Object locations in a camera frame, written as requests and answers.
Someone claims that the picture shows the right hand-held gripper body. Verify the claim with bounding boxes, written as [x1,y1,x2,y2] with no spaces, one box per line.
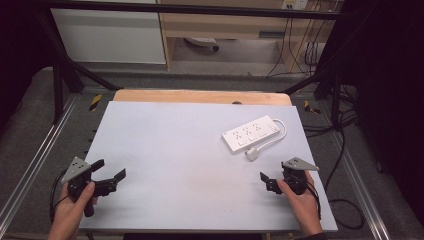
[265,156,320,196]

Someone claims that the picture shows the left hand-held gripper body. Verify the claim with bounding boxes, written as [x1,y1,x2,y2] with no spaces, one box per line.
[60,156,118,218]

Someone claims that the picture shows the white plug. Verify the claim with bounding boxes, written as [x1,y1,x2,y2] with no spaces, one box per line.
[245,147,261,163]

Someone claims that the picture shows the white power strip cable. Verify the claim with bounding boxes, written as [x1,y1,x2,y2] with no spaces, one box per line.
[253,118,288,155]

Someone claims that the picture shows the white power strip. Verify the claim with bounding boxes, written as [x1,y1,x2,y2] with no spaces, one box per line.
[221,114,282,155]

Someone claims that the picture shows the person's right hand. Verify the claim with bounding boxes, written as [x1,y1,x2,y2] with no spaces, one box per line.
[276,170,324,236]

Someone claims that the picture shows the person's left hand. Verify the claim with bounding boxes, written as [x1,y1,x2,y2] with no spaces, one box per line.
[49,181,100,234]

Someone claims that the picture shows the yellow black tape strip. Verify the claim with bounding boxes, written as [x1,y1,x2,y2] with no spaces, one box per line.
[303,99,322,115]
[88,93,104,112]

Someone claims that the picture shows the wooden table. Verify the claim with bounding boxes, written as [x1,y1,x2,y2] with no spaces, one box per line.
[112,88,294,107]

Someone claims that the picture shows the dark curtain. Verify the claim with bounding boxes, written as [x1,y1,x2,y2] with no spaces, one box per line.
[0,0,56,131]
[328,0,424,229]

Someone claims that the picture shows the white cabinet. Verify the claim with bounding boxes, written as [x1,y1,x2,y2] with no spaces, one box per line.
[49,0,167,65]

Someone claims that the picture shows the white chair base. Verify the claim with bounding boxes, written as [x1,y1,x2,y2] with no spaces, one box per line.
[184,36,221,52]

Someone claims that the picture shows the wooden shelf unit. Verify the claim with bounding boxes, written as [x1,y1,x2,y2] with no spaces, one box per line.
[155,0,336,72]

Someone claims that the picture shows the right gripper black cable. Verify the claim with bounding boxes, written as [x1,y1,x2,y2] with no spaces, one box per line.
[290,175,323,221]

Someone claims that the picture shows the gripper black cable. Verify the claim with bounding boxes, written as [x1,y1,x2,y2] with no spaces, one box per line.
[290,175,323,221]
[48,169,72,225]

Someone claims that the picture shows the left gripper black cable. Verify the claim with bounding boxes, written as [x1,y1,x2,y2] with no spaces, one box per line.
[48,169,72,225]

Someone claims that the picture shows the aluminium rail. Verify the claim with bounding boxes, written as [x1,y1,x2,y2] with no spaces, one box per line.
[328,128,392,240]
[0,94,82,228]

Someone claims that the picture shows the black floor cable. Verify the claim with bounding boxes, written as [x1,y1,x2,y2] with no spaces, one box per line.
[302,84,366,231]

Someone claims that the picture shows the black hanging cables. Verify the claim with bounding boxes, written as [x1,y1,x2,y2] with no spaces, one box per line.
[265,16,336,79]

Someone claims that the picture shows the yellow cable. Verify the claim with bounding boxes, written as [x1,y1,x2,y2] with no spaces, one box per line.
[289,9,318,73]

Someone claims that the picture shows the white wall outlet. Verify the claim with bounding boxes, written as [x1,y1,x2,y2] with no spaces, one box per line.
[281,0,310,11]

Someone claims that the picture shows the black metal frame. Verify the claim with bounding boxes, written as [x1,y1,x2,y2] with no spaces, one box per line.
[34,0,346,127]

